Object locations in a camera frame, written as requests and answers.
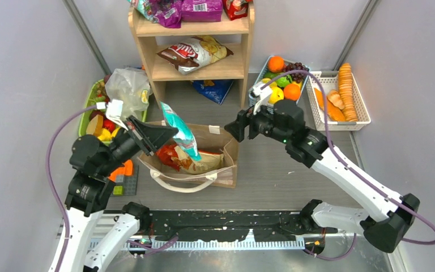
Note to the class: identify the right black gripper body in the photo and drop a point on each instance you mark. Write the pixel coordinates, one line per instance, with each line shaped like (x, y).
(247, 123)

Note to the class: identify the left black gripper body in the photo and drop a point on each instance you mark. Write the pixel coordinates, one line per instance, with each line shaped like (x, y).
(138, 134)

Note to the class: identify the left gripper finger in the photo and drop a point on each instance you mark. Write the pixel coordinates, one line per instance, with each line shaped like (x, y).
(153, 137)
(139, 136)

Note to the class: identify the orange snack bag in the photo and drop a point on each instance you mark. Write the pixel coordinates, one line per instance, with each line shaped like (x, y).
(173, 156)

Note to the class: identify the teal snack bag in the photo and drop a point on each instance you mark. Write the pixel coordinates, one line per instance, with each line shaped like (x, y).
(184, 137)

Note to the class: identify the clear plastic bag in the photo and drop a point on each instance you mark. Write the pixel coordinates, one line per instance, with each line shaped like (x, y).
(132, 86)

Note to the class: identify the brown burlap grocery bag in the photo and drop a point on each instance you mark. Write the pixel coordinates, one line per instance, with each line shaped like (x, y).
(173, 169)

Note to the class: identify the Chuba chips bag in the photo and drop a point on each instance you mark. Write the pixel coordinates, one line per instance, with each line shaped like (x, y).
(194, 53)

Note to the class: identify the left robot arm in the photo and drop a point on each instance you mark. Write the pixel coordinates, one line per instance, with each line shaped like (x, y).
(90, 189)

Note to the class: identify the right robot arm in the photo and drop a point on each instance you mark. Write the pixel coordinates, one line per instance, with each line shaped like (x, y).
(384, 216)

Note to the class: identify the orange curved toy track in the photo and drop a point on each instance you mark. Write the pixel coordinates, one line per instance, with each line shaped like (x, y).
(126, 169)

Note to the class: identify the green fruit tray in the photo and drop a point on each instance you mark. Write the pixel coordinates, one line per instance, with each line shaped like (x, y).
(99, 94)

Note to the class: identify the blue snack bag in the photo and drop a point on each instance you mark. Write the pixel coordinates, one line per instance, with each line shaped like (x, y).
(215, 90)

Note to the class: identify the orange fruit lower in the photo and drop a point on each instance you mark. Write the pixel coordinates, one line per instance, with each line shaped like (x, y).
(292, 92)

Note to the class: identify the orange fruit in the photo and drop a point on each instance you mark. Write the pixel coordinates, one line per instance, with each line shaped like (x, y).
(276, 64)
(292, 92)

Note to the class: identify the lime lego brick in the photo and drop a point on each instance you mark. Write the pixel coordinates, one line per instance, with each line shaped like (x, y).
(118, 190)

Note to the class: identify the dark grape bunch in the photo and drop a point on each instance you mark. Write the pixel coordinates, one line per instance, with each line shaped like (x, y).
(296, 77)

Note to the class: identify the orange fruit top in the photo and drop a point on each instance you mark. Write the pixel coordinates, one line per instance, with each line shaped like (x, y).
(276, 64)

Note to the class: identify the wooden shelf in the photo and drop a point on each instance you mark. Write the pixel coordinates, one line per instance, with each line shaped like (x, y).
(237, 35)

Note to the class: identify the orange bread loaf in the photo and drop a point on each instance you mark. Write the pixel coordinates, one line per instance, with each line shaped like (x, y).
(332, 111)

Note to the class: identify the small croissant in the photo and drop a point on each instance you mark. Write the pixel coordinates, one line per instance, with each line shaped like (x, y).
(335, 99)

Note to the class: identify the white bread basket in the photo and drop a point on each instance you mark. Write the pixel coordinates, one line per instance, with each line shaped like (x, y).
(329, 81)

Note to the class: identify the stacked round crackers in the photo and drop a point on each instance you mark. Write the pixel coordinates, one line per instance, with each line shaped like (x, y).
(346, 92)

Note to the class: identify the red snack bag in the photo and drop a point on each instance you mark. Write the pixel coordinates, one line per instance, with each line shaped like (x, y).
(236, 9)

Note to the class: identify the purple snack bag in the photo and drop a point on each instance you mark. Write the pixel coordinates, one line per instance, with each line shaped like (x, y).
(166, 13)

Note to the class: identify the magenta snack bag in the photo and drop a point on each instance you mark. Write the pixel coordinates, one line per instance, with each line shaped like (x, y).
(201, 10)

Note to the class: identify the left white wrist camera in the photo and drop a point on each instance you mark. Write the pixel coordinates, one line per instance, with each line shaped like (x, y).
(113, 111)

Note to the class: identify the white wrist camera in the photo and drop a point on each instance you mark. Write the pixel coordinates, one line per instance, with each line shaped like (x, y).
(259, 95)
(113, 111)

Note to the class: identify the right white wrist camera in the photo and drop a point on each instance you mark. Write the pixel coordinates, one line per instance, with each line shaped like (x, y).
(259, 95)

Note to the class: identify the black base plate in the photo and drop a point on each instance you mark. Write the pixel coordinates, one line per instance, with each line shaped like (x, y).
(225, 225)

